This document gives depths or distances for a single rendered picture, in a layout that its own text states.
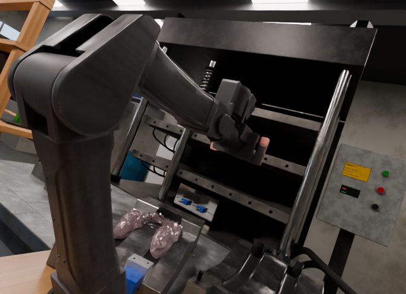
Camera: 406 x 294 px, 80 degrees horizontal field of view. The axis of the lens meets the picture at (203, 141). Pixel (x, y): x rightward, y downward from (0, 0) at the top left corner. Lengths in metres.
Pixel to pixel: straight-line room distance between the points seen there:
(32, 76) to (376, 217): 1.35
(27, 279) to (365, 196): 1.28
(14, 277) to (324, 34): 1.48
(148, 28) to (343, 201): 1.25
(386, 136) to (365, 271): 1.78
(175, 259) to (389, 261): 3.53
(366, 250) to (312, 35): 3.08
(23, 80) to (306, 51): 1.31
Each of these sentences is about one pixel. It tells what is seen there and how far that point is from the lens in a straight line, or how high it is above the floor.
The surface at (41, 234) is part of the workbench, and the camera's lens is 0.80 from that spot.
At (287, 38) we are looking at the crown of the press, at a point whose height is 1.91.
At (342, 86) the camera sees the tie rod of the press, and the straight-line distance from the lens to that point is 1.36.
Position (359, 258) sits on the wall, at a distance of 3.99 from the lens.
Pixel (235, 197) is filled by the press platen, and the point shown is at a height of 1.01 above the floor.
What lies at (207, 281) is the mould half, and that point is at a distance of 0.61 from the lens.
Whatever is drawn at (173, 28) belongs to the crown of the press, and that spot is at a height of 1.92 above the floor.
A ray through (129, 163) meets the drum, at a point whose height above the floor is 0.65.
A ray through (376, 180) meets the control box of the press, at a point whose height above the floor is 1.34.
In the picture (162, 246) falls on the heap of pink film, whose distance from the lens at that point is 0.70.
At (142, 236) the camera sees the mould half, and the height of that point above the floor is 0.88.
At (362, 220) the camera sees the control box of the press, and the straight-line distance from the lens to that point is 1.38.
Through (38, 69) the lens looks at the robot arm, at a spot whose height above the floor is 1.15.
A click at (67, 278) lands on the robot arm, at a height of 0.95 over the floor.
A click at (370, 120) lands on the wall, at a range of 4.18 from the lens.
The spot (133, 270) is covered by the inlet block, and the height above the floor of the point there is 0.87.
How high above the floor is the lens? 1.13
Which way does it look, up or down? 4 degrees up
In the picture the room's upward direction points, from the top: 21 degrees clockwise
